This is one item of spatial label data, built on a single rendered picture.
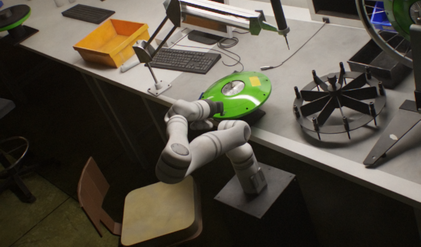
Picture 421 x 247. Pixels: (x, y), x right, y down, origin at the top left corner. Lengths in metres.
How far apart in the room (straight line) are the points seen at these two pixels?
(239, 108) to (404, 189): 0.70
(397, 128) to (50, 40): 2.56
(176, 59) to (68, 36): 1.10
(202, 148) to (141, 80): 1.31
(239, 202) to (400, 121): 0.66
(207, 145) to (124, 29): 1.86
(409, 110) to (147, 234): 1.24
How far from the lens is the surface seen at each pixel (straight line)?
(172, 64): 3.04
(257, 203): 2.18
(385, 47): 2.18
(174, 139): 1.72
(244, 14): 2.36
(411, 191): 2.01
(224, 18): 2.43
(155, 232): 2.61
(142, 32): 3.36
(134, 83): 3.07
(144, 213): 2.72
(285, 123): 2.38
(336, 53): 2.71
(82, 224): 3.88
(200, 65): 2.93
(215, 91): 2.40
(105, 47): 3.58
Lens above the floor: 2.38
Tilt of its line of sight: 34 degrees down
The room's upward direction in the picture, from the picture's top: 22 degrees counter-clockwise
